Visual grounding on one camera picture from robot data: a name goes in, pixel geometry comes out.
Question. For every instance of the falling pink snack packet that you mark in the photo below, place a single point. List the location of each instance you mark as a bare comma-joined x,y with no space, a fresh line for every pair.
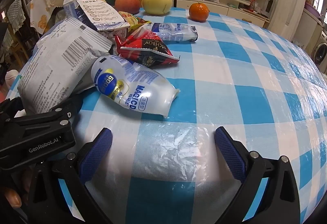
102,15

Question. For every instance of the grey and blue clothes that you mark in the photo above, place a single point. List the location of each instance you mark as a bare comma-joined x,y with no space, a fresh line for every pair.
10,76

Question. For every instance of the large yellow pear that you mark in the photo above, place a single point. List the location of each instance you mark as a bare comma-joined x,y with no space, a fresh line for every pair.
157,2

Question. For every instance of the blue checked tablecloth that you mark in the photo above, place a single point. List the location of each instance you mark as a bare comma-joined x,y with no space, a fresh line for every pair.
230,73

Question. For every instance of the white pouch with yellow label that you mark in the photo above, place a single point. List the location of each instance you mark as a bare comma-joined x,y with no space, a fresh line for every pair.
138,88

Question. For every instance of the purple basin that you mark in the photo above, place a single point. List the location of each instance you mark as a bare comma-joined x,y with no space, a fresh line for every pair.
312,9

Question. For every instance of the white milk bottle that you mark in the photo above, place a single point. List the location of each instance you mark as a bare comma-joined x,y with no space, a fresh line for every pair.
70,1

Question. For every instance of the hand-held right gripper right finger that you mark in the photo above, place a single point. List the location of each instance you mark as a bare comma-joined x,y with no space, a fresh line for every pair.
230,155

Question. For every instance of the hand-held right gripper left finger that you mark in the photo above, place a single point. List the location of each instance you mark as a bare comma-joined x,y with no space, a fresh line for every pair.
98,152

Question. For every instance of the cream TV cabinet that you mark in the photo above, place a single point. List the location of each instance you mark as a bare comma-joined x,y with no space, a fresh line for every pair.
237,13

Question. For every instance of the large white barcode packet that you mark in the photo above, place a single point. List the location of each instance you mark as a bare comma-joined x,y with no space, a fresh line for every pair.
51,65

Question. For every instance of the table with orange-print cloth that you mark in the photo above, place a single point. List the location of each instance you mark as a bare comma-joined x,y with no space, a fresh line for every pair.
38,17

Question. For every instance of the person's left hand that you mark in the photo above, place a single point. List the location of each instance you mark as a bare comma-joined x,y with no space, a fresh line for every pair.
12,198

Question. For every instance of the light wood chair quilted cover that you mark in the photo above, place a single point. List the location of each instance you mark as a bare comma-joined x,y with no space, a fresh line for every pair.
7,37

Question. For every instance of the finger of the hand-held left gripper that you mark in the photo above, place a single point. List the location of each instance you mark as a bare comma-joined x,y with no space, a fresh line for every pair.
60,113

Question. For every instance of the red hanging decoration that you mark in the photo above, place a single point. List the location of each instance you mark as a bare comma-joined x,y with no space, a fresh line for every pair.
254,0

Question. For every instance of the washing machine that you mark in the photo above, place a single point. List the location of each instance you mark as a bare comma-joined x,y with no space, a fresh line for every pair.
319,52

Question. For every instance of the orange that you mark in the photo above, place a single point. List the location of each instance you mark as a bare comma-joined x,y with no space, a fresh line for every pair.
198,12

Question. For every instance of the dark chair with quilted cover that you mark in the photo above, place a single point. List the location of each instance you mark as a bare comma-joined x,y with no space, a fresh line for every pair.
16,9

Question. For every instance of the red apple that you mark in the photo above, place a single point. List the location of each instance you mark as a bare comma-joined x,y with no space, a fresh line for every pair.
127,3

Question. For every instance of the red and black snack wrapper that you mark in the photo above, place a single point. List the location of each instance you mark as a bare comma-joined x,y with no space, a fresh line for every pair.
148,47

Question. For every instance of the yellow snack bag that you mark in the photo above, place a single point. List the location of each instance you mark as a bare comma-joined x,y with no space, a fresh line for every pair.
132,21

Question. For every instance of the white pouch with blue print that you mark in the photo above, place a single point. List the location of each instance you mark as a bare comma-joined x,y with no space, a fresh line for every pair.
173,32

